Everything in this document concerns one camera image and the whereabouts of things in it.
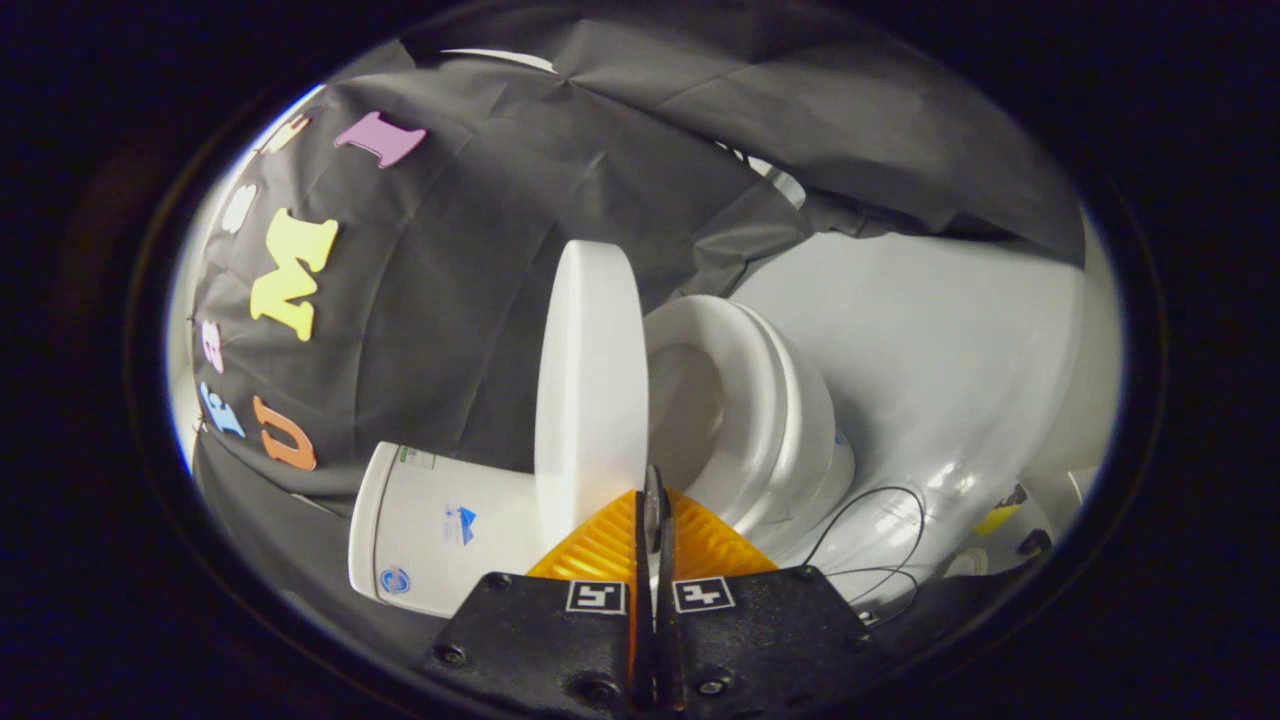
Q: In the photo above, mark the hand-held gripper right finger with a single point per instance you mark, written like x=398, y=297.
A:
x=760, y=630

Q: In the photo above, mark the black backdrop cloth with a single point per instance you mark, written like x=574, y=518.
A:
x=480, y=300

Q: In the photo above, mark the white toilet lid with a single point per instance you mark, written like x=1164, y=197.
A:
x=590, y=380

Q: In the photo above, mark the white toilet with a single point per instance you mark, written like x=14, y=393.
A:
x=430, y=550

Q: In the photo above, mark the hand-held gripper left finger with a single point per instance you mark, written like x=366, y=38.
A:
x=560, y=640

